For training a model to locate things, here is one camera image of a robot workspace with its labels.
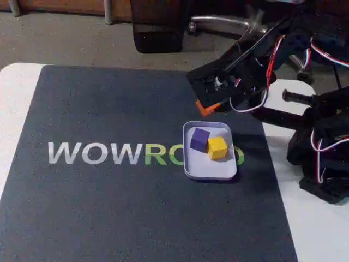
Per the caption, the orange cube block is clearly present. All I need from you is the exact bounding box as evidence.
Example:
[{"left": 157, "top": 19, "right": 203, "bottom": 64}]
[{"left": 195, "top": 99, "right": 222, "bottom": 117}]

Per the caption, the purple cube block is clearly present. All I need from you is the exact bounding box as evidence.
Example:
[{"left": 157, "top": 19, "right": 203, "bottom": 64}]
[{"left": 190, "top": 127, "right": 211, "bottom": 151}]

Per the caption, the yellow cube block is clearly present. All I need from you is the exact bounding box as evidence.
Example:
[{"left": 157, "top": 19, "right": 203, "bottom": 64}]
[{"left": 207, "top": 137, "right": 228, "bottom": 161}]

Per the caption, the lavender plastic tray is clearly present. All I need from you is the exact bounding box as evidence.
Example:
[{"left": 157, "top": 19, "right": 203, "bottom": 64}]
[{"left": 183, "top": 121, "right": 238, "bottom": 181}]

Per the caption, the black table clamp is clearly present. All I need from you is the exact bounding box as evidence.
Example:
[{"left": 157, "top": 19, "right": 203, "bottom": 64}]
[{"left": 249, "top": 88, "right": 318, "bottom": 126}]

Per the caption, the chrome office chair base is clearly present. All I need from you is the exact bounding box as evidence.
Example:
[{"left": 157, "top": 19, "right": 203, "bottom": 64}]
[{"left": 188, "top": 9, "right": 313, "bottom": 82}]

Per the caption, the dark bulky floor object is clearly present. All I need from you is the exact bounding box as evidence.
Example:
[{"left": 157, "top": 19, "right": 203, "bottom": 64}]
[{"left": 130, "top": 0, "right": 191, "bottom": 54}]

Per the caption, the grey metal furniture leg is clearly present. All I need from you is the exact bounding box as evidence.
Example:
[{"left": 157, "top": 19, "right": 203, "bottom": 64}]
[
  {"left": 104, "top": 0, "right": 115, "bottom": 25},
  {"left": 9, "top": 0, "right": 22, "bottom": 17}
]

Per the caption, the dark mat with WOWROBO print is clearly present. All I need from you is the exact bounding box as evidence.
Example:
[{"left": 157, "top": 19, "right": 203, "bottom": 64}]
[{"left": 0, "top": 64, "right": 298, "bottom": 262}]

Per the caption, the brown wooden furniture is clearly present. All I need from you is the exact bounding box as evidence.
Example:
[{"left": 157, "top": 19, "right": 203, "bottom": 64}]
[{"left": 0, "top": 0, "right": 134, "bottom": 23}]

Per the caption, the white looped servo wire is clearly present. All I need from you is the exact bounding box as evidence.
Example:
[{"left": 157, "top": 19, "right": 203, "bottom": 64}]
[{"left": 228, "top": 87, "right": 268, "bottom": 113}]

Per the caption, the thin black camera cable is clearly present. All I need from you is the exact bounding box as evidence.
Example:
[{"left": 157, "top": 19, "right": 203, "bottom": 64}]
[{"left": 225, "top": 19, "right": 287, "bottom": 72}]

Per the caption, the black flat camera mount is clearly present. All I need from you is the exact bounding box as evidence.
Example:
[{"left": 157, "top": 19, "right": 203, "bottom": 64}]
[{"left": 187, "top": 43, "right": 262, "bottom": 110}]

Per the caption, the red white blue striped cable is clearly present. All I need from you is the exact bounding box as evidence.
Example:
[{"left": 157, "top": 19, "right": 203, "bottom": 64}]
[{"left": 310, "top": 38, "right": 349, "bottom": 68}]

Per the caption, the striped wire at arm base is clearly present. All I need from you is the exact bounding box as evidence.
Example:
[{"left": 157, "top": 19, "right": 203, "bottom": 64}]
[{"left": 310, "top": 128, "right": 349, "bottom": 183}]

